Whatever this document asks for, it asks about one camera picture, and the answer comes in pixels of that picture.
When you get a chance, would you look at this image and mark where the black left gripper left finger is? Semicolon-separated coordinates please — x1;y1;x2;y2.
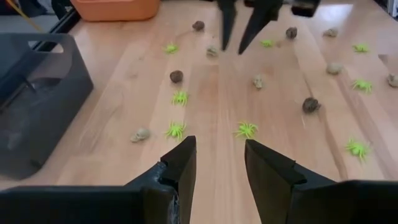
124;135;198;224

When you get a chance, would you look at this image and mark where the yellow cable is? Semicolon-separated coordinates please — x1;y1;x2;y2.
4;0;44;33

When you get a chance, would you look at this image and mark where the dark grey translucent bin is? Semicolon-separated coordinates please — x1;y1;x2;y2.
0;32;95;181

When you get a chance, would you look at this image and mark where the orange plastic bin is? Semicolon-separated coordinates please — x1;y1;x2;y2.
70;0;162;22

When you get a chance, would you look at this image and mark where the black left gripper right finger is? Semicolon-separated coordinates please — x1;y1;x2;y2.
244;139;338;224

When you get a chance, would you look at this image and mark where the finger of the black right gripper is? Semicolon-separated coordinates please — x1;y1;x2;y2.
216;0;238;52
238;6;275;56

